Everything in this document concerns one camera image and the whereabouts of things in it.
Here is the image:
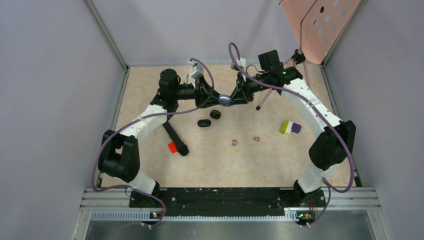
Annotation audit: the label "pink tripod stand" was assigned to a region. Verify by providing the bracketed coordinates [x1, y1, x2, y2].
[255, 48, 311, 111]

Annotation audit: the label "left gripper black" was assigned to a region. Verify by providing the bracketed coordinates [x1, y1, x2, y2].
[172, 74, 223, 108]

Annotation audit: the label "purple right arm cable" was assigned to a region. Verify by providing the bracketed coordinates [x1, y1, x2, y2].
[228, 42, 356, 228]

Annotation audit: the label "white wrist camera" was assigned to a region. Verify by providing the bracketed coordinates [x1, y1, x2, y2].
[188, 60, 204, 88]
[231, 57, 246, 73]

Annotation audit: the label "black glossy earbud charging case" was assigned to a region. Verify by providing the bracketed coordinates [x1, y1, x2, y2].
[209, 109, 222, 120]

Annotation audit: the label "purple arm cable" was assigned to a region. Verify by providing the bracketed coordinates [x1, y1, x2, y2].
[228, 42, 356, 228]
[91, 57, 216, 229]

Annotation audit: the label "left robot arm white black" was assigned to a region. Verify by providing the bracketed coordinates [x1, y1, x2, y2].
[97, 65, 207, 207]

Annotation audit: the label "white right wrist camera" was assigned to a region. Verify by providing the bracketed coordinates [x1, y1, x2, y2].
[231, 57, 246, 73]

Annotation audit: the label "black cylinder orange ends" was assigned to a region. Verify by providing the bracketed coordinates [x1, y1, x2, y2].
[163, 121, 190, 156]

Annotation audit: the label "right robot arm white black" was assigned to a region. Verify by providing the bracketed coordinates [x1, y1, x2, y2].
[228, 42, 356, 206]

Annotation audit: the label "pink perforated board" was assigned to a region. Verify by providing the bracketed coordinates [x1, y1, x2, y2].
[278, 0, 362, 64]

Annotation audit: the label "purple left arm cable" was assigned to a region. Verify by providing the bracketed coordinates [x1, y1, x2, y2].
[91, 57, 216, 229]

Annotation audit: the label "black oval case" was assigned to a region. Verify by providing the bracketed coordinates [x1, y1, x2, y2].
[197, 119, 212, 128]

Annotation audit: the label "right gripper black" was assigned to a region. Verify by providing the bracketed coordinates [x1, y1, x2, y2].
[228, 71, 270, 105]

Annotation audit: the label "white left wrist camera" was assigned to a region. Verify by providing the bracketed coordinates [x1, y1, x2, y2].
[188, 60, 204, 88]

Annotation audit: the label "grey oval pebble case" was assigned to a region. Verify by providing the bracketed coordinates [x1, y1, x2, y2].
[218, 94, 231, 107]

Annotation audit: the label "green white purple block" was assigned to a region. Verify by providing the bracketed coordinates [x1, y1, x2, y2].
[279, 119, 302, 135]

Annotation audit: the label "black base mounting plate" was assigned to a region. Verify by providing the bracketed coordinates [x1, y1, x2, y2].
[129, 187, 326, 217]

